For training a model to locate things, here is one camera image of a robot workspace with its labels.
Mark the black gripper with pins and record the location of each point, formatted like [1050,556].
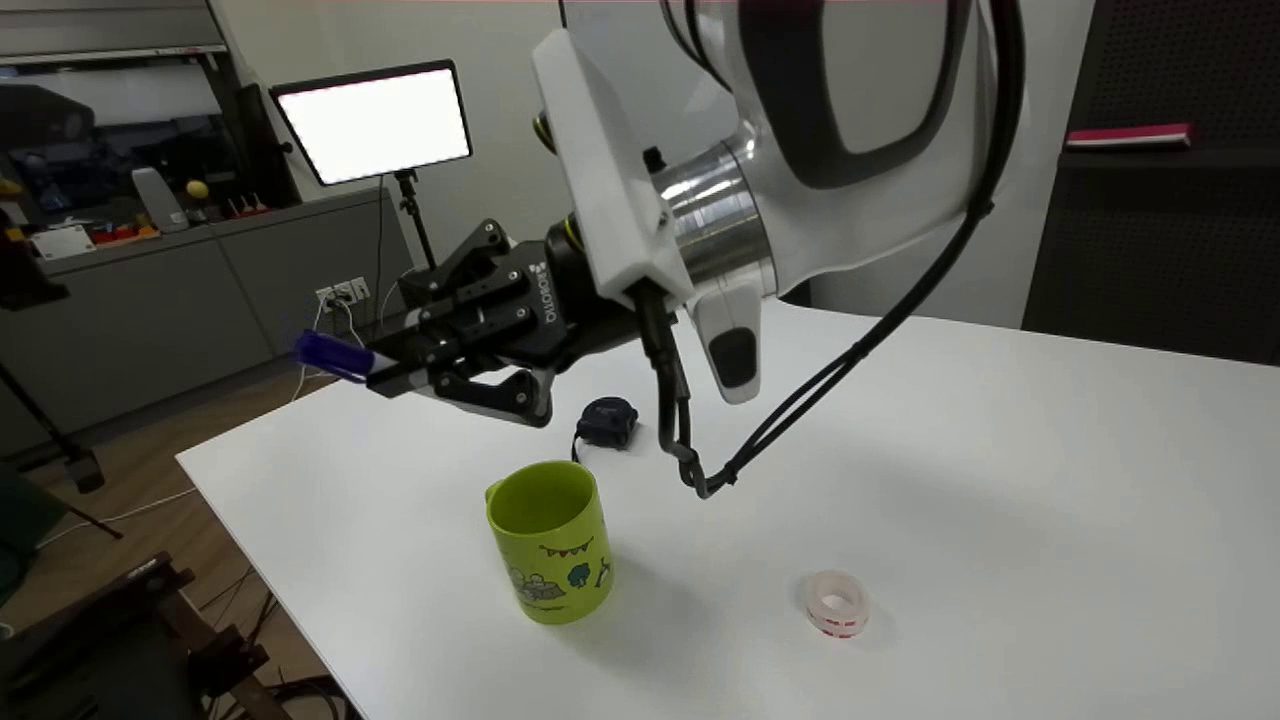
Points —
[572,307]

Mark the blue capped white marker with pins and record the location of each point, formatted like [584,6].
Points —
[332,355]

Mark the yellow green mug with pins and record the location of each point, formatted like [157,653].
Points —
[554,562]

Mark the black light stand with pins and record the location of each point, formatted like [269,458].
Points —
[415,221]

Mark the bright LED light panel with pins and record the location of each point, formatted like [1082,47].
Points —
[366,126]

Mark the yellow ball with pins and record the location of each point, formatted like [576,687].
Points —
[196,189]

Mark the grey low cabinet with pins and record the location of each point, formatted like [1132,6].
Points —
[146,323]

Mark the grey bottle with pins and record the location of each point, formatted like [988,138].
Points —
[157,203]

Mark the clear tape roll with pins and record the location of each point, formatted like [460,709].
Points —
[817,606]

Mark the pink book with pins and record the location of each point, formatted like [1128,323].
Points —
[1124,132]

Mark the tall black cabinet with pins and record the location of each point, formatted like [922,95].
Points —
[1161,254]

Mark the white wall power outlet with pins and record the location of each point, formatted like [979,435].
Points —
[340,290]

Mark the black metal frame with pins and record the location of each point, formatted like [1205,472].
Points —
[123,653]

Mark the grey wall cabinet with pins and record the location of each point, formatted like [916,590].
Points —
[106,26]

